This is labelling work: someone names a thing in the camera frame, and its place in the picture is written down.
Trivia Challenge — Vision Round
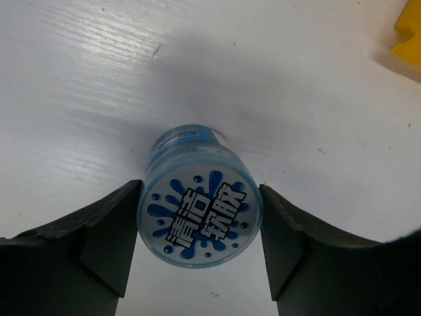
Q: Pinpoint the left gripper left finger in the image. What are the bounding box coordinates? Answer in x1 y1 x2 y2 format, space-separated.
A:
1 180 141 315

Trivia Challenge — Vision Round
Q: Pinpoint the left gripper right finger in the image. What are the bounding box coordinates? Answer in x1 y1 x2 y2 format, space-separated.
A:
259 185 420 315

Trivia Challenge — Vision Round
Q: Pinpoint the blue putty jar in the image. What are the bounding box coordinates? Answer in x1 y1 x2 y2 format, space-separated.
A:
137 124 263 269

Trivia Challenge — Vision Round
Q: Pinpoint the yellow four-compartment organizer tray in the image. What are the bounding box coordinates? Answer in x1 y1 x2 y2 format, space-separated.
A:
392 0 420 68

